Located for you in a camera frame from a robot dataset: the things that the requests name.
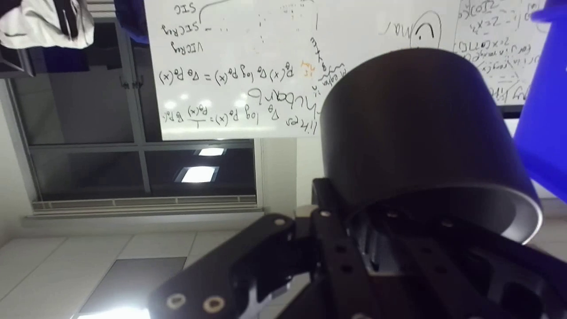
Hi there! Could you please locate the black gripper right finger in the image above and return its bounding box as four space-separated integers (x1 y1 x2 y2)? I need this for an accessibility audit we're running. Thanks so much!
352 201 567 319

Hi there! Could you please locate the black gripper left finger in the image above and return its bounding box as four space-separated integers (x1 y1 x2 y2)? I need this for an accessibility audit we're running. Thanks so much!
147 175 404 319

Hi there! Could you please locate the grey cylindrical vessel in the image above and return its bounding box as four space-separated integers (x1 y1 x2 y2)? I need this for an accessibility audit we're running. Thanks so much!
317 46 544 246

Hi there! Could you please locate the bright ceiling lamp panel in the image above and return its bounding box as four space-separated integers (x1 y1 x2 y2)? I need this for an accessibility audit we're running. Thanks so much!
76 301 152 319

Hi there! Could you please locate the dark framed window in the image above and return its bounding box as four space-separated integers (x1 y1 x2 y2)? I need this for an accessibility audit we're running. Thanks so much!
0 15 262 212

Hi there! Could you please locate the whiteboard with smiley drawing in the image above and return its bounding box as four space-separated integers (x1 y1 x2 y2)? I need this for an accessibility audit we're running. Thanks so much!
143 0 464 141

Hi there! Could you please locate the whiteboard with handwriting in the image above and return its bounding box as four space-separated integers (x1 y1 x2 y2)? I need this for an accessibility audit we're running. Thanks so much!
451 0 551 108

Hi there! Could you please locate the blue cloth garment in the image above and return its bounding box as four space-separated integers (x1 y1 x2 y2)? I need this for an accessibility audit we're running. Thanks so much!
113 0 150 47

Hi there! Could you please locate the white cloth garment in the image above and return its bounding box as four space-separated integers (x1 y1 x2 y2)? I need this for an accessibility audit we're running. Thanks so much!
0 0 97 51

